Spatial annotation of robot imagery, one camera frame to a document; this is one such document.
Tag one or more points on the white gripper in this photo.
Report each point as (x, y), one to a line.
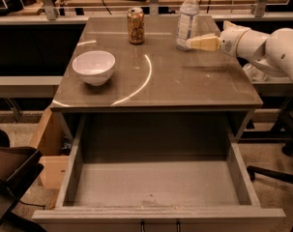
(228, 40)

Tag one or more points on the clear plastic water bottle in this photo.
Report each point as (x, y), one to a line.
(187, 22)

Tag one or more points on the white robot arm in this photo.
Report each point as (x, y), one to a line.
(270, 53)

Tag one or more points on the small pump bottle left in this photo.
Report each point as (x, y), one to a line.
(250, 71)

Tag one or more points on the small pump bottle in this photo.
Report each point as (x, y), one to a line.
(258, 75)
(250, 71)

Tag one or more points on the small pump bottle right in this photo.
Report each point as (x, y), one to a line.
(258, 75)

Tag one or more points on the open grey top drawer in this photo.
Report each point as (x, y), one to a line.
(125, 168)

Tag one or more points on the grey cabinet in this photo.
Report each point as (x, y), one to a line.
(156, 75)

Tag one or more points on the gold soda can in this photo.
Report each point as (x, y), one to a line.
(136, 25)

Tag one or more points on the white bowl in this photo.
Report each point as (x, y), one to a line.
(94, 67)

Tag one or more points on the dark brown chair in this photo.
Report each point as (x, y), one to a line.
(19, 168)

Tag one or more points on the black drawer handle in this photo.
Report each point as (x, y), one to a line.
(159, 227)

